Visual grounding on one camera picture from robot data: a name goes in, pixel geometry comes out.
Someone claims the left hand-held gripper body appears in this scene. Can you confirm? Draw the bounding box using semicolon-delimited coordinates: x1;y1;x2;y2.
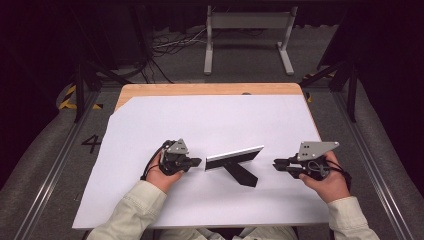
159;138;194;176

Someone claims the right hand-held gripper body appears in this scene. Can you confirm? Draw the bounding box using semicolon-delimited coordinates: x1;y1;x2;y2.
290;141;340;182

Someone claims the black card stand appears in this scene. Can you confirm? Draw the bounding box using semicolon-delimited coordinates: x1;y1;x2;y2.
203;144;265;188

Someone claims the person's left hand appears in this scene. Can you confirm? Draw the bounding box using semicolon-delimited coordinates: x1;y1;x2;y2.
145;156;185;195

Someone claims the person's right hand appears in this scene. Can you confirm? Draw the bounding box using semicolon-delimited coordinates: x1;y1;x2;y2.
298;150;352;205

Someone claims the white paper sheet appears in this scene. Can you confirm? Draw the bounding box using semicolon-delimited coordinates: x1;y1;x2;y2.
72;94;331;231

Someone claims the person's beige clothed torso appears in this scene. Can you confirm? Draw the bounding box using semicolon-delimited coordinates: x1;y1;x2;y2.
159;225;299;240

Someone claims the black tripod stand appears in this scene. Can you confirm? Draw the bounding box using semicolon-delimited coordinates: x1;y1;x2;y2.
299;49;360;123
69;6;153;123

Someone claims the yellow black hazard tape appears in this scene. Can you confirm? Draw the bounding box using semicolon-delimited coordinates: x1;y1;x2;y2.
58;84;104;111

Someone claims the grey metal stand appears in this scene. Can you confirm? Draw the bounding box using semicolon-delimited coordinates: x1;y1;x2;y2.
203;4;299;76

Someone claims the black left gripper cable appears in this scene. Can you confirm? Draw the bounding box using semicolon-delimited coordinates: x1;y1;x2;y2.
140;139;174;182

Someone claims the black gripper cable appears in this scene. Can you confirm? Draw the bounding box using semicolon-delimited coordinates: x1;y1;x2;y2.
307;159;353;193
140;139;174;182

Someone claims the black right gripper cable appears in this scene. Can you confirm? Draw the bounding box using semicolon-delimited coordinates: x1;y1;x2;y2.
307;159;353;193

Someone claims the aluminium floor rail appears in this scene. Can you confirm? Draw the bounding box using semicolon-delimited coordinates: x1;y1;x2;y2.
332;89;416;240
12;89;102;240

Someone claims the bundle of floor cables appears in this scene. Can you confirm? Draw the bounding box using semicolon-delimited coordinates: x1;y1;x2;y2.
150;27;208;58

